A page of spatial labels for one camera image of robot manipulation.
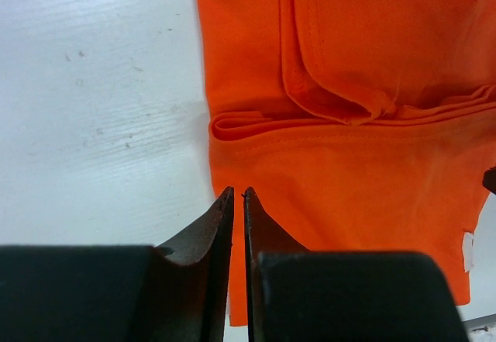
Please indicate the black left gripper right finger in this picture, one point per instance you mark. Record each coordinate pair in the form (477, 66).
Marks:
(295, 294)

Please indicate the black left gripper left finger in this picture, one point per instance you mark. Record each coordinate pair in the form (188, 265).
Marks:
(174, 291)

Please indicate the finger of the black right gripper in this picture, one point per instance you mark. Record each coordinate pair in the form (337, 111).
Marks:
(489, 180)

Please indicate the orange t shirt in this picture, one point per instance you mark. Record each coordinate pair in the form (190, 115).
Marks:
(361, 124)

